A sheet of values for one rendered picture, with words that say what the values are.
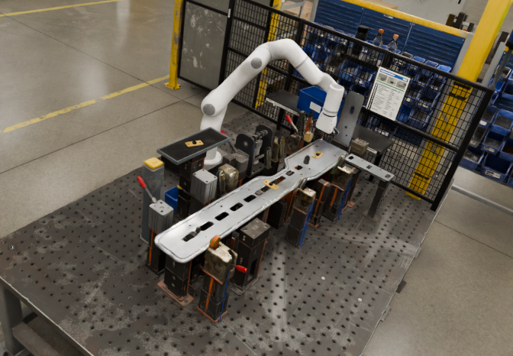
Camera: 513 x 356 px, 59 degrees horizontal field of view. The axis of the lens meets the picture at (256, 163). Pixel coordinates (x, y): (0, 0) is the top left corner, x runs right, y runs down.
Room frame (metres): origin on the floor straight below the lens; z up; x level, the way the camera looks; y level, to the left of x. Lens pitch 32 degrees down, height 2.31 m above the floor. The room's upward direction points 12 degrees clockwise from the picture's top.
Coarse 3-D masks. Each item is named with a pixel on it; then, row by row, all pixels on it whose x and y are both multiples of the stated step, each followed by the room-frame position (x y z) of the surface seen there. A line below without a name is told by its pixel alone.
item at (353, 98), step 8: (352, 96) 2.54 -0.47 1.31; (360, 96) 2.51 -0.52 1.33; (344, 104) 2.55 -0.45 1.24; (352, 104) 2.53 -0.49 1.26; (360, 104) 2.50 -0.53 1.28; (344, 112) 2.55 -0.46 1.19; (344, 120) 2.54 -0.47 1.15; (352, 120) 2.51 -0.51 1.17; (344, 128) 2.53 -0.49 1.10; (352, 128) 2.51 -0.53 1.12; (336, 136) 2.55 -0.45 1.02; (344, 136) 2.52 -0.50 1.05; (352, 136) 2.50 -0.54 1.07
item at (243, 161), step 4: (236, 156) 2.00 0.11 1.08; (240, 156) 2.00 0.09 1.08; (244, 156) 2.01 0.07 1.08; (236, 160) 1.96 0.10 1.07; (240, 160) 1.96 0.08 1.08; (244, 160) 1.97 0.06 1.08; (236, 164) 1.96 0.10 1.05; (240, 164) 1.94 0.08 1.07; (244, 164) 1.96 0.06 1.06; (236, 168) 1.96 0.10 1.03; (240, 168) 1.94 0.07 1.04; (244, 168) 1.97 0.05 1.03; (240, 172) 1.95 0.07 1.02; (244, 172) 1.98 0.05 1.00; (240, 176) 1.95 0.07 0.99; (244, 176) 1.98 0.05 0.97; (240, 180) 1.98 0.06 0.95; (240, 184) 1.98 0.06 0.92; (236, 188) 1.95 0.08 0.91
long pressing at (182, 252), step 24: (312, 144) 2.42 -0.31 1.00; (288, 168) 2.10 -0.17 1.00; (312, 168) 2.16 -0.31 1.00; (240, 192) 1.80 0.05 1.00; (288, 192) 1.89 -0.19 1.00; (192, 216) 1.55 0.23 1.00; (216, 216) 1.59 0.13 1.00; (240, 216) 1.62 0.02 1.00; (168, 240) 1.37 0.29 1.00; (192, 240) 1.40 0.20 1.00
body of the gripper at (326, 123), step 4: (320, 116) 2.31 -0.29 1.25; (324, 116) 2.29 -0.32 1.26; (328, 116) 2.27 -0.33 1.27; (332, 116) 2.27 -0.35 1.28; (336, 116) 2.30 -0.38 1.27; (320, 120) 2.30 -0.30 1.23; (324, 120) 2.29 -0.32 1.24; (328, 120) 2.28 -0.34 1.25; (332, 120) 2.27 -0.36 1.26; (336, 120) 2.29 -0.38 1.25; (316, 124) 2.31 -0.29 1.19; (320, 124) 2.30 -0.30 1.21; (324, 124) 2.28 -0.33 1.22; (328, 124) 2.27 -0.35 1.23; (332, 124) 2.26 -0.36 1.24; (320, 128) 2.29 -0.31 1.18; (324, 128) 2.28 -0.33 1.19; (328, 128) 2.27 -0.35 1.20; (332, 128) 2.27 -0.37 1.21; (328, 132) 2.26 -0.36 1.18
